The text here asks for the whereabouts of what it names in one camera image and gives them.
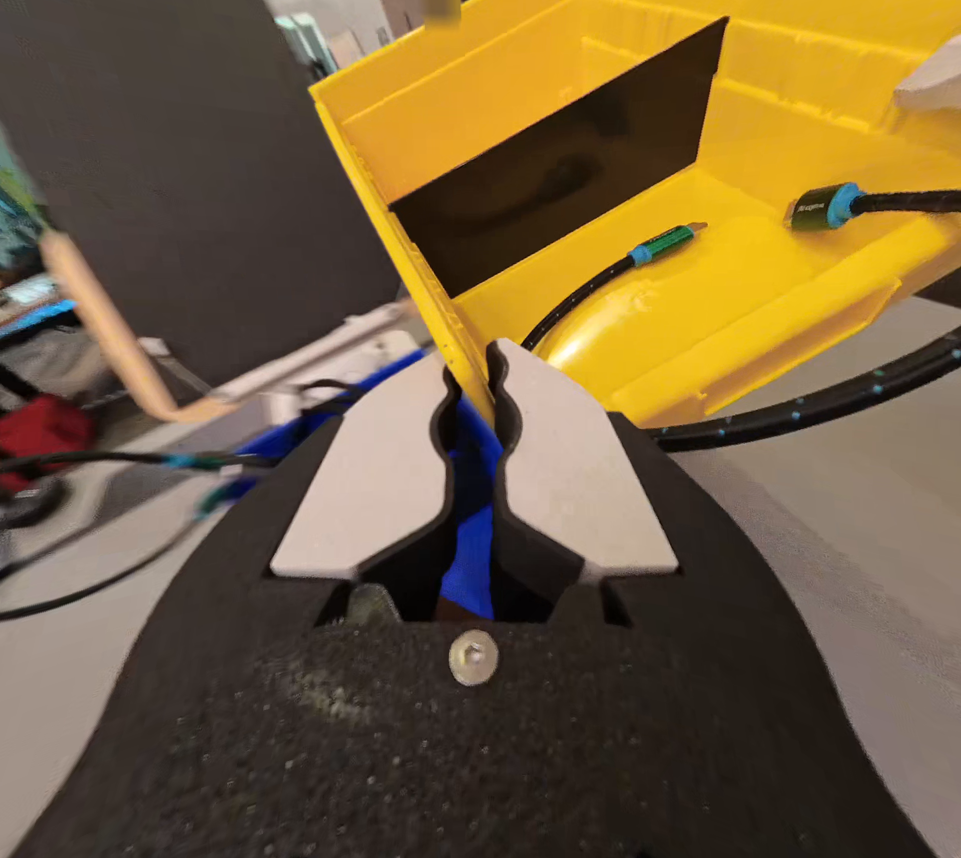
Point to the black divider panel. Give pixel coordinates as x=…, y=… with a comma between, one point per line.
x=563, y=182

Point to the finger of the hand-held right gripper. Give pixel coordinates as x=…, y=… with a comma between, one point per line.
x=938, y=85

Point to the blue plastic bin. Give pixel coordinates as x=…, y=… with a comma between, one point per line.
x=472, y=557

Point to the red bag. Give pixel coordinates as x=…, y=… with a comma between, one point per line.
x=45, y=429

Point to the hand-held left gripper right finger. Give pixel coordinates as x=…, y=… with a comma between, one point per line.
x=578, y=490

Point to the black board with wooden rim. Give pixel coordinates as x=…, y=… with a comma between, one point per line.
x=187, y=159

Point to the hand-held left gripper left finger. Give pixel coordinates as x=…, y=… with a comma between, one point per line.
x=360, y=490

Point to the grey desk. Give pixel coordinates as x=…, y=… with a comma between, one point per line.
x=863, y=572

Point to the yellow plastic bin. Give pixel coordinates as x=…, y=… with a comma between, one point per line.
x=750, y=317

